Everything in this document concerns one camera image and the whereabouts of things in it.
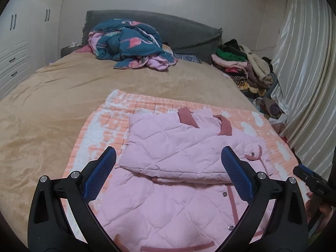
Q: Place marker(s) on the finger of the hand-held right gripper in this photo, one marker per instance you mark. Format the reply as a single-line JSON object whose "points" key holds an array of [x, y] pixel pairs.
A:
{"points": [[302, 167], [307, 177]]}

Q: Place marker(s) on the person's right hand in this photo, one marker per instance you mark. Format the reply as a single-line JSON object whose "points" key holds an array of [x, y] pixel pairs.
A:
{"points": [[313, 204]]}

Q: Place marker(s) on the dark bedside table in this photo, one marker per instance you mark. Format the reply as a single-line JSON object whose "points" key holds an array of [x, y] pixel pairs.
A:
{"points": [[68, 52]]}

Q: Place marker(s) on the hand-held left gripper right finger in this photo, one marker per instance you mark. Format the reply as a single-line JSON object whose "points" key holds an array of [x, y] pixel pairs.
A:
{"points": [[236, 174]]}

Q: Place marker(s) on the grey upholstered headboard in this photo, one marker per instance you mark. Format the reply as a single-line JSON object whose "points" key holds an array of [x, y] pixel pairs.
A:
{"points": [[183, 31]]}

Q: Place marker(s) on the pink quilted jacket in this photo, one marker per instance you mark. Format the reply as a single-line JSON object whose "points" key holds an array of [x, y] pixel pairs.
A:
{"points": [[170, 149]]}

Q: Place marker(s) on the bed with tan bedspread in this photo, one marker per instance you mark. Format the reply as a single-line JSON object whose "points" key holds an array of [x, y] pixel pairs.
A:
{"points": [[52, 110]]}

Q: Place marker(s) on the person's left hand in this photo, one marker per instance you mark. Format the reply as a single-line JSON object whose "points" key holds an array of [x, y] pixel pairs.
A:
{"points": [[118, 242]]}

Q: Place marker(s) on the orange white checked blanket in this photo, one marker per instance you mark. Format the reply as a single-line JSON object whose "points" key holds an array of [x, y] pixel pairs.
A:
{"points": [[147, 105]]}

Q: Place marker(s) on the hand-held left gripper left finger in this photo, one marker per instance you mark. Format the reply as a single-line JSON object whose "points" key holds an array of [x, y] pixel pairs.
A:
{"points": [[101, 172]]}

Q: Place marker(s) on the blue patterned pillow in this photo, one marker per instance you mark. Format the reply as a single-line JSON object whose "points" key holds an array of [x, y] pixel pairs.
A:
{"points": [[187, 58]]}

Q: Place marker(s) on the white wardrobe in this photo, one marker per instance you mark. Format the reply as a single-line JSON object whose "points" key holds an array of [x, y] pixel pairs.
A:
{"points": [[23, 44]]}

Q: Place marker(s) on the pile of assorted clothes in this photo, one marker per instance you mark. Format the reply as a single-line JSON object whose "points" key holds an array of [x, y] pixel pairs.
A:
{"points": [[249, 65]]}

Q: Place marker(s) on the teal flamingo print quilt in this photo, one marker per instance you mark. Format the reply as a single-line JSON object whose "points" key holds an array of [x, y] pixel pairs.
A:
{"points": [[131, 42]]}

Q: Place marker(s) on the silver satin curtain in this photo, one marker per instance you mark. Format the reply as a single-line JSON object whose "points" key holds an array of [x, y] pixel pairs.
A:
{"points": [[309, 71]]}

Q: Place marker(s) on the pink pillow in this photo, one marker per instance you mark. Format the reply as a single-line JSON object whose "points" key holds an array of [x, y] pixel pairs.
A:
{"points": [[84, 49]]}

